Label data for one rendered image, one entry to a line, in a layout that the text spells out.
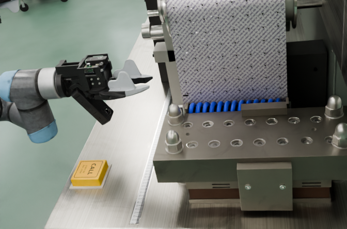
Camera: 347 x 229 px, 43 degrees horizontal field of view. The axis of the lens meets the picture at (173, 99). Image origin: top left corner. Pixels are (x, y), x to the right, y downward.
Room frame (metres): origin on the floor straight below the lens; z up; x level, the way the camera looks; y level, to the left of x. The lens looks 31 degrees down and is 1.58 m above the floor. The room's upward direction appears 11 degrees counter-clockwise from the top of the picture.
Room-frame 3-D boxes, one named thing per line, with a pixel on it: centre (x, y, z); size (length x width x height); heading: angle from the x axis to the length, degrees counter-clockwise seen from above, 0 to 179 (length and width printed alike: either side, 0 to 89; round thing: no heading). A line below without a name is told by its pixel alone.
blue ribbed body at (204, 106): (0.81, -0.13, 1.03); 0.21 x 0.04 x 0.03; 76
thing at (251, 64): (0.83, -0.13, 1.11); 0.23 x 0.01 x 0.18; 76
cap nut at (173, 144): (0.70, 0.02, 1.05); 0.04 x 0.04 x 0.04
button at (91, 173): (0.82, 0.23, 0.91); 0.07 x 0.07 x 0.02; 76
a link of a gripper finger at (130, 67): (0.91, 0.08, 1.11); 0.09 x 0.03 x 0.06; 85
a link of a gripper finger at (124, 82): (0.86, 0.10, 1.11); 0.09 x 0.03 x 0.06; 67
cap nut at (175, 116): (0.80, 0.00, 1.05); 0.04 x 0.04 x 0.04
